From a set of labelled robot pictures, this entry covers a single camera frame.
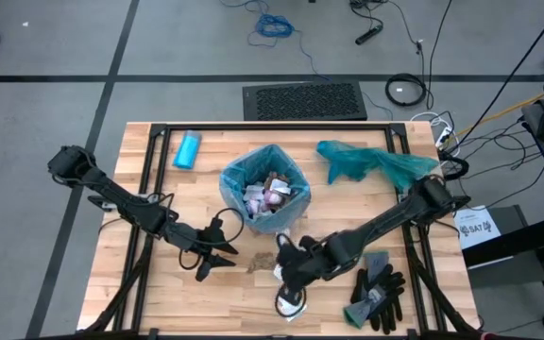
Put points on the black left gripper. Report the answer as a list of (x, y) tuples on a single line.
[(196, 243)]

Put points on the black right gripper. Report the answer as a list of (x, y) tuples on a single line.
[(312, 262)]

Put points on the brown paper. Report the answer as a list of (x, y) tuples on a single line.
[(262, 262)]

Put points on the white tissue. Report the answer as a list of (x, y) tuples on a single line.
[(283, 232)]

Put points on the clear printed plastic wrapper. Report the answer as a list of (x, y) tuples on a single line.
[(295, 309)]

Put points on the blue and pink wad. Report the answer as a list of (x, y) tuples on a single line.
[(253, 207)]

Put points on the trash bin with blue liner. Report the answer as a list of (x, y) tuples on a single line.
[(234, 189)]

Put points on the white paper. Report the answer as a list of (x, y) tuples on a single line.
[(253, 192)]

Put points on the pink plastic wad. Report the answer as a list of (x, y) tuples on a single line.
[(274, 198)]

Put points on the white square wrapper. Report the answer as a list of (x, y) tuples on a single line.
[(280, 185)]

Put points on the pink white plastic wrappers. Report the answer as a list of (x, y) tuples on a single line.
[(269, 178)]

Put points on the teal plastic trash bag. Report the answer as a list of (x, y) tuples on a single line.
[(371, 163)]

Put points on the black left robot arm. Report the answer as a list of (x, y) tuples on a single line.
[(121, 203)]

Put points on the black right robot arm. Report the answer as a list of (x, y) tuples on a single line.
[(385, 226)]

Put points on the blue trash bag roll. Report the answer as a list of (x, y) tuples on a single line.
[(187, 151)]

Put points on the black grey work glove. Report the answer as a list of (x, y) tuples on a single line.
[(354, 315), (376, 262)]

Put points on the black perforated floor mat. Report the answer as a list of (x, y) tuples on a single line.
[(305, 101)]

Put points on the white printed label sheet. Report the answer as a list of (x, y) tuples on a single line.
[(477, 229)]

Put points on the white power strip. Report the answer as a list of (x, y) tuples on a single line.
[(443, 136)]

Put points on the black equipment cart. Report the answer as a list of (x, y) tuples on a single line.
[(517, 241)]

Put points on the black power strip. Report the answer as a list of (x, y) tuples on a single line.
[(368, 34)]

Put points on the thin black pole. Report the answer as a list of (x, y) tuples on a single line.
[(508, 80)]

